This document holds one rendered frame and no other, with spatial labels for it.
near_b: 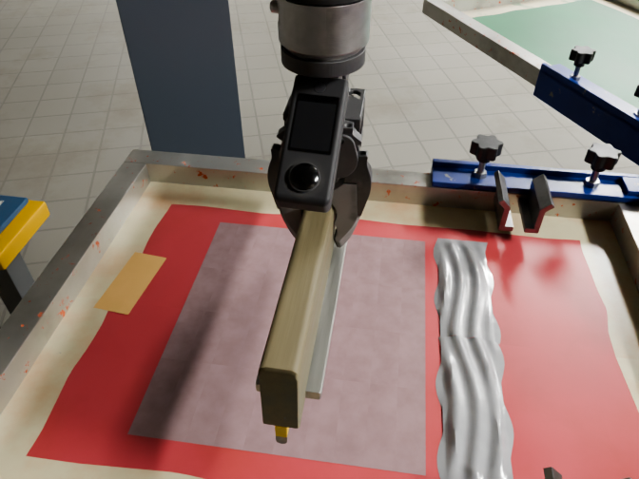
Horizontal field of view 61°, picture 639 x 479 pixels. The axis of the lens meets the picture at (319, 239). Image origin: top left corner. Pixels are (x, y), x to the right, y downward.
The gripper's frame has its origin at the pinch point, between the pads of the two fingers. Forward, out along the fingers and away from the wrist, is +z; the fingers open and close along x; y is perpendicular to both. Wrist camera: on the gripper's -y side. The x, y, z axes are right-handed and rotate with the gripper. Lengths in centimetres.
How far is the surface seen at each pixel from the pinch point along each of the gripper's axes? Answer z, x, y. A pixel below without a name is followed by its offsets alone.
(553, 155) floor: 110, -88, 199
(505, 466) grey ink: 13.0, -20.3, -15.5
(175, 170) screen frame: 11.2, 26.6, 25.1
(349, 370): 13.5, -4.3, -6.4
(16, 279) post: 24, 50, 10
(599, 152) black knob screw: 3.1, -35.4, 26.8
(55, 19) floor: 111, 248, 338
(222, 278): 13.6, 13.6, 5.4
